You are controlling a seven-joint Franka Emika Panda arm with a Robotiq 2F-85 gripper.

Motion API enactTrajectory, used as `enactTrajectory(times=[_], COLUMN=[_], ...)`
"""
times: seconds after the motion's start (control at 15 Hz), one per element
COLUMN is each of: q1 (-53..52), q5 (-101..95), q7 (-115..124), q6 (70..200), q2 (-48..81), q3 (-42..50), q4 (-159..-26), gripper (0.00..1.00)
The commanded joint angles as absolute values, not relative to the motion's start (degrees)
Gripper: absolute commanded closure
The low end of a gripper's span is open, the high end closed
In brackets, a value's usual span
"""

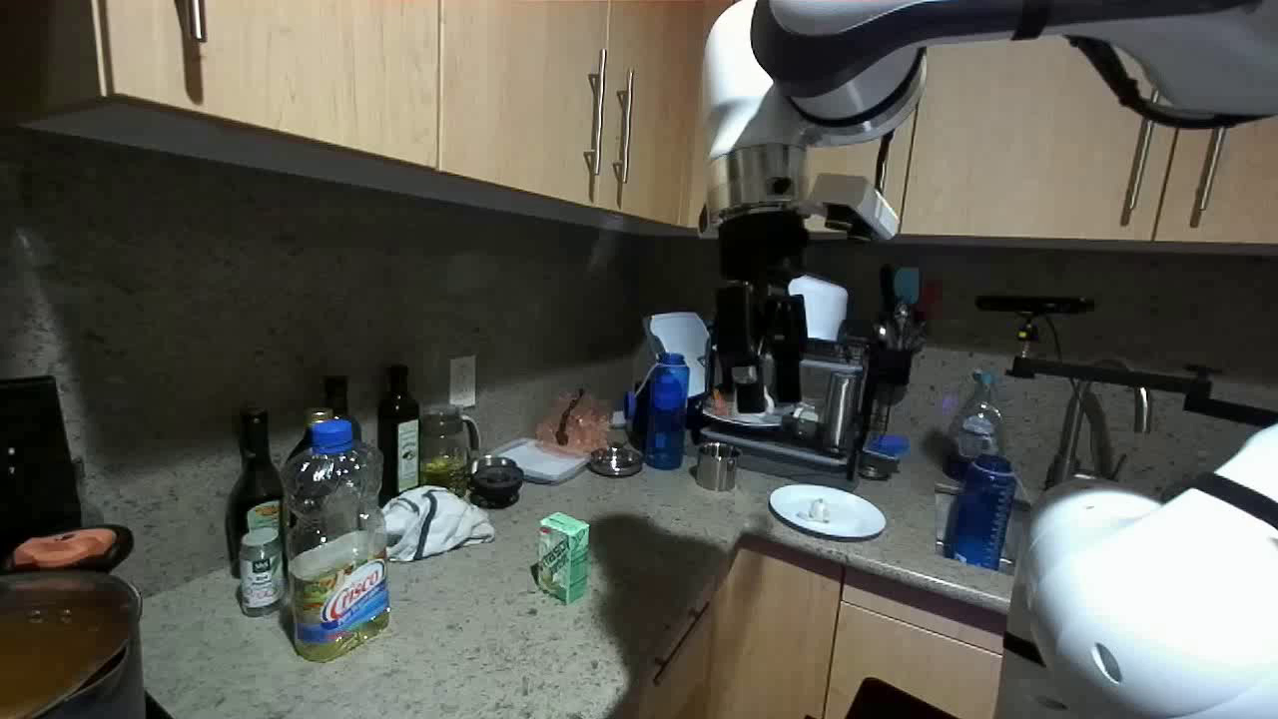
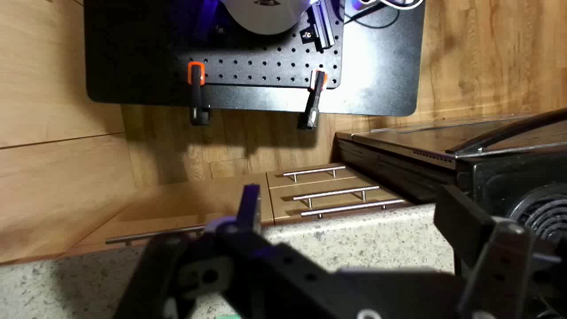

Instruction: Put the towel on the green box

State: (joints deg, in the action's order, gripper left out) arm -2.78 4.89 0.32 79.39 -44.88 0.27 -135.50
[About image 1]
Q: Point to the small blue cup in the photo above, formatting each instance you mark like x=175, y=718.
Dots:
x=884, y=459

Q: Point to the metal sink faucet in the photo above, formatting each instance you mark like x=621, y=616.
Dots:
x=1073, y=441

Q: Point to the white flat tray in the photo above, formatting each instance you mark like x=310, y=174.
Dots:
x=541, y=461

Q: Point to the large oil bottle blue cap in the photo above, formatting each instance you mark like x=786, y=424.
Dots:
x=336, y=545

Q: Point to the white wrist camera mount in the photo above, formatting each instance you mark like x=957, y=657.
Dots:
x=861, y=214

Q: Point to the white towel with dark stripe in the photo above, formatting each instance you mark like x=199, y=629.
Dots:
x=444, y=521

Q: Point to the blue water bottle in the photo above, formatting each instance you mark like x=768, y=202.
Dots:
x=664, y=416

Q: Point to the dark olive oil bottle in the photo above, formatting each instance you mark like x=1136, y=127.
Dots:
x=398, y=447

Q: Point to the white bowl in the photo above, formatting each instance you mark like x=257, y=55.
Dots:
x=825, y=304

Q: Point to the blue soap container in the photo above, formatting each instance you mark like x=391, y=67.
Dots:
x=981, y=512

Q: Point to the small black bowl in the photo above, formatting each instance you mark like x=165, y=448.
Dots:
x=497, y=483

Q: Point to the small green carton box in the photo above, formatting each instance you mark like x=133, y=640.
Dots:
x=563, y=561

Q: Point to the black kitchen appliance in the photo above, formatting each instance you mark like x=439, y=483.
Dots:
x=33, y=461

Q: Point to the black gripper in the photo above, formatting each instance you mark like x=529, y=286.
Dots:
x=758, y=248

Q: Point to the black dish rack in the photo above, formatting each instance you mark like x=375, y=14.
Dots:
x=826, y=405

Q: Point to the pink food package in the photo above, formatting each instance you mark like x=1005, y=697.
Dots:
x=577, y=424

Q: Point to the white wall outlet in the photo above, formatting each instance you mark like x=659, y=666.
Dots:
x=460, y=381

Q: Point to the white pitcher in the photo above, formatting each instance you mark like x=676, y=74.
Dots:
x=680, y=333

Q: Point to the dark wine bottle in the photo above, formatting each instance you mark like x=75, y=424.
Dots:
x=254, y=483

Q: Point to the metal cooking pot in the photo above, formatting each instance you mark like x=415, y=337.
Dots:
x=65, y=653

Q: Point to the small metal cup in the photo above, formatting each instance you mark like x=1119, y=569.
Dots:
x=717, y=464

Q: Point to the dark utensil holder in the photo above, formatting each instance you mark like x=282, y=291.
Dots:
x=897, y=349

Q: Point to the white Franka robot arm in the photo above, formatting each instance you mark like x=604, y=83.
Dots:
x=1142, y=601

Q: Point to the glass jar yellow liquid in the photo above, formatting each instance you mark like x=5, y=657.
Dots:
x=444, y=459

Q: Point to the small jar white lid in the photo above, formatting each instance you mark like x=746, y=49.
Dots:
x=262, y=572

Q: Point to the round metal lid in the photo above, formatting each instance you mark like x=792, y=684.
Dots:
x=616, y=461

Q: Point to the white round plate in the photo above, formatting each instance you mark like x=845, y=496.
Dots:
x=826, y=512

